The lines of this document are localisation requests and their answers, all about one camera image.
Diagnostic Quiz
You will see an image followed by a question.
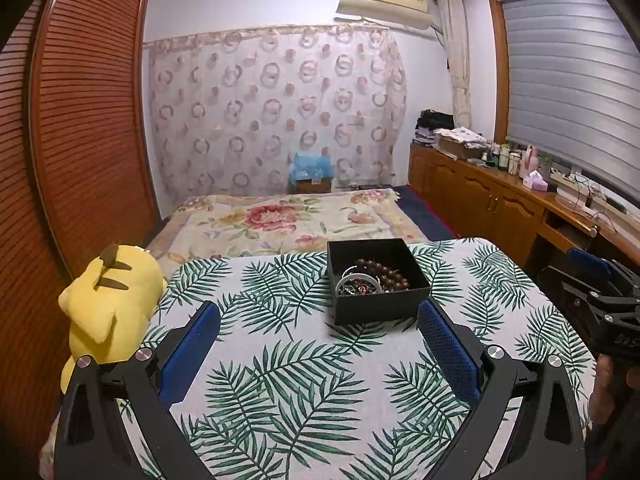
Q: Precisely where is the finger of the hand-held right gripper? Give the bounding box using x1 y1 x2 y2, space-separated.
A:
567 247 633 288
537 266 608 328

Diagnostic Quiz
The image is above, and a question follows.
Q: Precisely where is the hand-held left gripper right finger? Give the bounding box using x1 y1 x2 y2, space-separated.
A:
416 299 586 480

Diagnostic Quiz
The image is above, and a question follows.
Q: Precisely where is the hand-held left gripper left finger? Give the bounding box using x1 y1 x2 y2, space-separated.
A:
52 301 223 480

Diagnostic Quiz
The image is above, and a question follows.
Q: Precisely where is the black jewelry box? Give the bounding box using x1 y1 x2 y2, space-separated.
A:
326 238 432 326

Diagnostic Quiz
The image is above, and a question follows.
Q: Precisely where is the large wooden bead bracelet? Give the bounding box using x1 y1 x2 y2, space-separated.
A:
356 258 411 293

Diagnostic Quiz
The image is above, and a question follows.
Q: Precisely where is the pale jade bangle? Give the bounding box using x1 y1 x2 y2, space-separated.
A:
336 271 385 297

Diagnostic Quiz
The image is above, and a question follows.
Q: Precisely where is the person's right hand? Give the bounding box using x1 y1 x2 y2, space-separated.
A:
589 357 618 423

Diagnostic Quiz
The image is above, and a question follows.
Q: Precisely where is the white power strip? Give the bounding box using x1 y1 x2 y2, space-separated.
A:
550 172 591 201

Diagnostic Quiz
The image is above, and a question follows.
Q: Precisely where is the yellow plush toy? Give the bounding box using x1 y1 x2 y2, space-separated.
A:
58 242 168 393

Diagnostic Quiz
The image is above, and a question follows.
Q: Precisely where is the leaf print tablecloth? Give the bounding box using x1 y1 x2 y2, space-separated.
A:
117 236 598 480

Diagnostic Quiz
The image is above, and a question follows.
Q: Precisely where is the wooden cabinet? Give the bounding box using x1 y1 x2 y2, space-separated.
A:
409 142 640 281

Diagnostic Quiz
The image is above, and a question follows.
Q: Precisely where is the cluster of toiletry bottles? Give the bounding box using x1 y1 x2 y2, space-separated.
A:
482 142 521 176

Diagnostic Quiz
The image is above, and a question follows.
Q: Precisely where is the navy blanket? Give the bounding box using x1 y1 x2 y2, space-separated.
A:
390 185 461 242

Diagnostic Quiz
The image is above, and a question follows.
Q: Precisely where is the floral bedspread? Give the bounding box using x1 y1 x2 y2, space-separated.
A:
145 187 431 261

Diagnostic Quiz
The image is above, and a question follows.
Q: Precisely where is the cardboard box with papers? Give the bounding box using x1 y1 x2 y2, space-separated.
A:
434 127 488 161

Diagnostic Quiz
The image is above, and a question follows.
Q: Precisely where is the grey window blind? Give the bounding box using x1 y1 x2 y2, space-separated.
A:
500 0 640 201

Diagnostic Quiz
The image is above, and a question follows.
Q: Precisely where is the small cardboard box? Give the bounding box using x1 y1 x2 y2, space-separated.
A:
290 176 332 195

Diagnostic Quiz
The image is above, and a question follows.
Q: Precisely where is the pile of dark clothes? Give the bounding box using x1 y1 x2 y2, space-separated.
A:
414 109 456 147

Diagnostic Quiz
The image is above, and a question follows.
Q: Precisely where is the blue plastic bag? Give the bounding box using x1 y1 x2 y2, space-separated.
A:
291 152 333 181

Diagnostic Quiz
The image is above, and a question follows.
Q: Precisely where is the wooden louvered wardrobe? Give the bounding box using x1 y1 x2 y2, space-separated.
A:
0 0 161 461

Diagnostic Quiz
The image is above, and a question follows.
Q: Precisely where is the beige window curtain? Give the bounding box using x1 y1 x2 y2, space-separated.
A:
436 0 473 131

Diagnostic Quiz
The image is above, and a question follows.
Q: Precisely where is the circle pattern sheer curtain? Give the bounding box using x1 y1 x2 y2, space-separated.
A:
145 24 408 201

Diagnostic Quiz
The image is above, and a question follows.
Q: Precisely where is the wall air conditioner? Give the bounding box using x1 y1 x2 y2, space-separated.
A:
336 0 435 36

